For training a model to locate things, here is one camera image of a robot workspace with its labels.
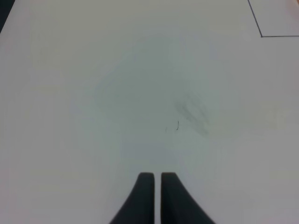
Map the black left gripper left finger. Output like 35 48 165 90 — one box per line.
110 172 155 224

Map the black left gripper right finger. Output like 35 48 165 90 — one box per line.
160 172 214 224

